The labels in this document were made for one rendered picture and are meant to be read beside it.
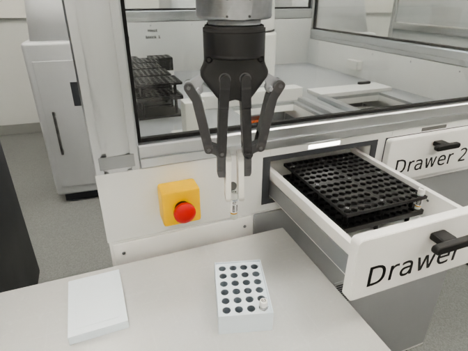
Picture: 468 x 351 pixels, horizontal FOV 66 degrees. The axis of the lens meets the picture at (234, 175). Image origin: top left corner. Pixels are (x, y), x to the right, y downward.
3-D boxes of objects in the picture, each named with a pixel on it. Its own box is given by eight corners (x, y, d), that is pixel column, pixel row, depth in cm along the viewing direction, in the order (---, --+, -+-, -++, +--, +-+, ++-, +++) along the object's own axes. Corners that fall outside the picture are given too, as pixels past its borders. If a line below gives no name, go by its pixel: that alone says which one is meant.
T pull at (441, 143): (460, 147, 87) (462, 142, 87) (437, 152, 85) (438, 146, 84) (447, 143, 90) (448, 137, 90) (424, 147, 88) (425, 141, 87)
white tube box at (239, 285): (272, 330, 57) (274, 312, 55) (219, 334, 56) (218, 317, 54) (260, 275, 68) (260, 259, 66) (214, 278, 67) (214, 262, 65)
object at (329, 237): (473, 246, 64) (483, 216, 61) (351, 283, 55) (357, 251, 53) (336, 159, 97) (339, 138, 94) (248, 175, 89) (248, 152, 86)
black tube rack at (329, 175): (419, 225, 69) (427, 196, 66) (341, 246, 63) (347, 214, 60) (347, 176, 87) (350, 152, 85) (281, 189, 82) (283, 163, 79)
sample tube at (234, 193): (238, 220, 55) (238, 193, 53) (230, 221, 55) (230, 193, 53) (237, 216, 56) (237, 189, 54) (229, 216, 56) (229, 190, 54)
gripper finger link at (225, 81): (232, 76, 44) (221, 75, 44) (226, 160, 49) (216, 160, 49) (229, 69, 47) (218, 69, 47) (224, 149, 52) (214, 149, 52)
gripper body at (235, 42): (198, 24, 39) (202, 108, 43) (276, 24, 40) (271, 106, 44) (197, 19, 46) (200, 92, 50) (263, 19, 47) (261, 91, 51)
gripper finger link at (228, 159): (231, 157, 49) (226, 157, 49) (230, 202, 52) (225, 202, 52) (229, 149, 52) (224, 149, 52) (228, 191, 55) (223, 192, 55)
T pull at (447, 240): (474, 245, 53) (477, 237, 53) (436, 257, 51) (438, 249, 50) (453, 232, 56) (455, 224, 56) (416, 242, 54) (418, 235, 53)
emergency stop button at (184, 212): (197, 223, 66) (196, 203, 64) (175, 227, 65) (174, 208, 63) (193, 214, 69) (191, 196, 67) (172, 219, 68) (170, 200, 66)
